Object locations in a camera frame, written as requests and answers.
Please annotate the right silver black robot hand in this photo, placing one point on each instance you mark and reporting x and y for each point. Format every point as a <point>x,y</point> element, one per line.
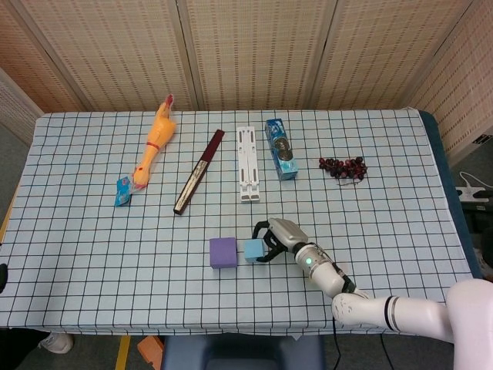
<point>287,233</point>

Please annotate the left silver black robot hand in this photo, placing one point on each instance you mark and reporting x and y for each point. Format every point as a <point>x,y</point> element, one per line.
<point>3,277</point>

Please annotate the light blue cube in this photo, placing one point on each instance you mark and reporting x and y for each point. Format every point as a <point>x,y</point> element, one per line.
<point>254,251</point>

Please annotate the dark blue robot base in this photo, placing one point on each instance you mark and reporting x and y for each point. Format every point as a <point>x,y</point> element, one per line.
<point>239,352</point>

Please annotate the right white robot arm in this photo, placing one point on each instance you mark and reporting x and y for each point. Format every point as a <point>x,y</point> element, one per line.
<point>404,308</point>

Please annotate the large purple cube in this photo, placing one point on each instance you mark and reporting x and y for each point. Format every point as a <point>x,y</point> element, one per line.
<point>223,254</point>

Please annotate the dark trouser leg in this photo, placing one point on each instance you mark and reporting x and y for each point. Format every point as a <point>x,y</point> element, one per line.
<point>19,348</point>

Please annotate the blue cookie box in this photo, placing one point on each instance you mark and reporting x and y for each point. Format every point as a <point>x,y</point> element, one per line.
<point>283,154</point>

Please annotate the white folding laptop stand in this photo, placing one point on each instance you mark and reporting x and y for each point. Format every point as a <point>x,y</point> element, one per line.
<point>248,162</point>

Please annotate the white sneaker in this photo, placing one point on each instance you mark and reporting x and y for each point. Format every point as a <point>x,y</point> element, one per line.
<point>58,344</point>

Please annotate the dark red grape bunch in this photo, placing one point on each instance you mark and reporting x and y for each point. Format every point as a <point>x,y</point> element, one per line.
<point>343,166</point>

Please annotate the dark red folded fan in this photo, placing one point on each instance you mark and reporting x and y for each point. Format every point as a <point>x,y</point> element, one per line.
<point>196,175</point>

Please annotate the light blue checkered tablecloth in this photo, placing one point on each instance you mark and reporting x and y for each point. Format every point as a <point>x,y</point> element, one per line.
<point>115,250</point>

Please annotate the small blue packet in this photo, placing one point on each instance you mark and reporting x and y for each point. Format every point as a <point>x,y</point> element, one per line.
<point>122,192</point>

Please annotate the yellow rubber chicken toy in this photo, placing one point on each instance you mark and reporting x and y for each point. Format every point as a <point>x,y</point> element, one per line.
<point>159,133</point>

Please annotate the orange block on floor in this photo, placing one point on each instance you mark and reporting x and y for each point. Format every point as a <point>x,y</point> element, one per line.
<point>150,348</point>

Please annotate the pale woven screen panel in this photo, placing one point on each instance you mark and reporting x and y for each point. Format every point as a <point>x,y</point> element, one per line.
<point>15,108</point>

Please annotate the dark blue table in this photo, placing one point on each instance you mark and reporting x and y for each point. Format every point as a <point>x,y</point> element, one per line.
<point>435,131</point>

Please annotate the white power strip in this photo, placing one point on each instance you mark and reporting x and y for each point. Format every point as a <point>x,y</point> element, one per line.
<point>468,194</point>

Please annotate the beige woven folding screen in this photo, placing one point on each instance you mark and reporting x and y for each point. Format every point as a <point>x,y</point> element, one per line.
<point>250,50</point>

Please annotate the black equipment beside table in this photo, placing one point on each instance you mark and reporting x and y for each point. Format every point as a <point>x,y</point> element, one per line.
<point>479,216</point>

